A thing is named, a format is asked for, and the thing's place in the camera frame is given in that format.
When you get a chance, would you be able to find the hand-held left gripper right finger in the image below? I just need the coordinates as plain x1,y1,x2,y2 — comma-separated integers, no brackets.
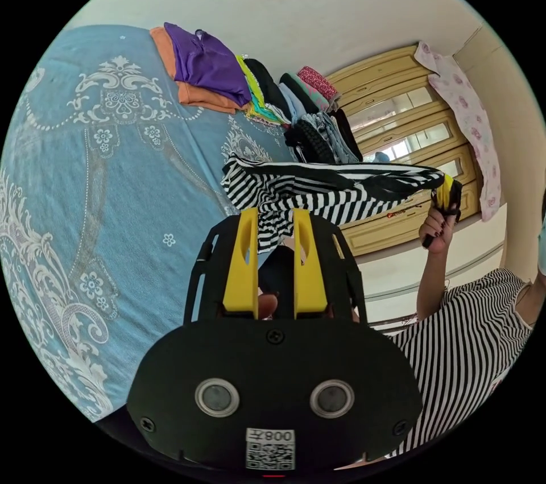
293,207,329,319

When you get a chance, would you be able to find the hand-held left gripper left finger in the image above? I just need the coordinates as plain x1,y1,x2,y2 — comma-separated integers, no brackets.
222,207,260,319

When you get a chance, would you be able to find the black and white striped sleeveless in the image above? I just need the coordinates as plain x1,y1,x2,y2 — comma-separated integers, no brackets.
220,152,447,255

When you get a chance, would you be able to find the person's right forearm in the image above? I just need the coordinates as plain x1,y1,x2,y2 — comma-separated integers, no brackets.
415,250,449,322

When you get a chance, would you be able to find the person's right hand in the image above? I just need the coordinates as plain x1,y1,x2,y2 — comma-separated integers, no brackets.
418,205,456,255

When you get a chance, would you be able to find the person's left hand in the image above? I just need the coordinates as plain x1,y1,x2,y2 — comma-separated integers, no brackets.
257,291,282,321

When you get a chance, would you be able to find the pink floral garment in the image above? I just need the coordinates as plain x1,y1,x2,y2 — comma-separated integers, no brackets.
414,40,502,223

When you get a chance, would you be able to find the wooden cupboard with mirrors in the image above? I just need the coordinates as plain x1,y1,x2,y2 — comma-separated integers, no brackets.
323,43,509,258

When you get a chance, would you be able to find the bed with blue printed sheet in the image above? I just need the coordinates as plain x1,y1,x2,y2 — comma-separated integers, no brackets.
0,24,301,425

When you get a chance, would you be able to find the person's body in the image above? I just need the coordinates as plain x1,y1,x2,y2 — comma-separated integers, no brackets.
383,193,546,460

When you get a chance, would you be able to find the pile of clothes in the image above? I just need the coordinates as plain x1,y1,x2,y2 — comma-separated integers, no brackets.
150,21,364,166

